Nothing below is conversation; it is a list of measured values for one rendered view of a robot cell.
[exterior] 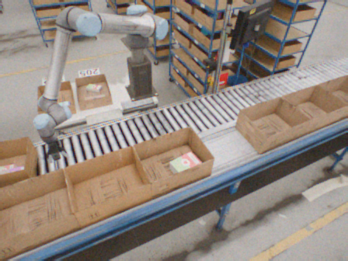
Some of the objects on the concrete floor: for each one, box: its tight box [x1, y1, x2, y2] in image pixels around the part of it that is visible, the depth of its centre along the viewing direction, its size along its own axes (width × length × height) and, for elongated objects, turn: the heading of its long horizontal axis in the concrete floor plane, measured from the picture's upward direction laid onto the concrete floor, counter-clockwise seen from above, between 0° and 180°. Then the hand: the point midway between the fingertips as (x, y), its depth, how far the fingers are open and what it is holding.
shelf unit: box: [169, 0, 256, 99], centre depth 287 cm, size 98×49×196 cm, turn 25°
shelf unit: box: [226, 0, 328, 82], centre depth 308 cm, size 98×49×196 cm, turn 25°
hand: (60, 160), depth 164 cm, fingers open, 10 cm apart
